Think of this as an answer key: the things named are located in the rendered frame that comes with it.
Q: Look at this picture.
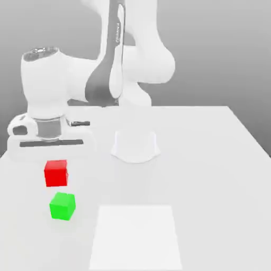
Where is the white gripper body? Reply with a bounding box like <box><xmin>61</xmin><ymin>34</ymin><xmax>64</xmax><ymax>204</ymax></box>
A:
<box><xmin>6</xmin><ymin>132</ymin><xmax>96</xmax><ymax>160</ymax></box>

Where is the small red cube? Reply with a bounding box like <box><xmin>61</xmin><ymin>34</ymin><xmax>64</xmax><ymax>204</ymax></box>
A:
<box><xmin>43</xmin><ymin>159</ymin><xmax>69</xmax><ymax>187</ymax></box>

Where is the small green cube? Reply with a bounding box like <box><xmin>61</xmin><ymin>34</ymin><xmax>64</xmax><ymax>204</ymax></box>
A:
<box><xmin>49</xmin><ymin>192</ymin><xmax>76</xmax><ymax>221</ymax></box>

